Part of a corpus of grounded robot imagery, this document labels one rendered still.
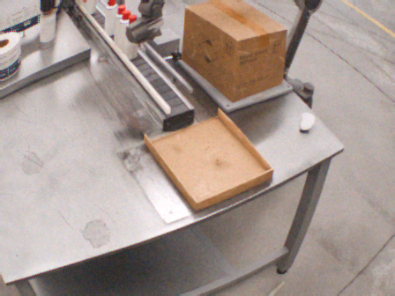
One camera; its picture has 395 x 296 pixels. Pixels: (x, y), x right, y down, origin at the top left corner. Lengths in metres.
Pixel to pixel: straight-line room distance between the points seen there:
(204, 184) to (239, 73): 0.39
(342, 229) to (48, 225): 1.64
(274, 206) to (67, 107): 1.24
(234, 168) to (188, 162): 0.13
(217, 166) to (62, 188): 0.49
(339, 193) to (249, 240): 0.60
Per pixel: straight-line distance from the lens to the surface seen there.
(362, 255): 2.66
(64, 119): 1.91
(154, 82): 1.94
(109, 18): 2.18
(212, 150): 1.77
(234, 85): 1.87
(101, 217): 1.59
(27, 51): 2.29
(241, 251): 2.56
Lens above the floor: 2.07
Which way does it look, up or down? 44 degrees down
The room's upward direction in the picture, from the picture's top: 4 degrees clockwise
